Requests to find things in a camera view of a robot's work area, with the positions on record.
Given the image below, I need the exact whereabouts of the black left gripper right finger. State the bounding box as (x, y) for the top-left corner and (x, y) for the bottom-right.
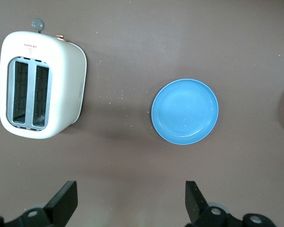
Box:
(184, 181), (279, 227)

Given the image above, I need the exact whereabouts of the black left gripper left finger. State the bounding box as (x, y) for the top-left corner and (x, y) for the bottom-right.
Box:
(0, 181), (78, 227)

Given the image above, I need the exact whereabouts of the blue plate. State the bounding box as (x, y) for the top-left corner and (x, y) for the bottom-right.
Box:
(151, 79), (220, 145)

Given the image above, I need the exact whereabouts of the white toaster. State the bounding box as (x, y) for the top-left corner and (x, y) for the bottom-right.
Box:
(0, 18), (88, 140)

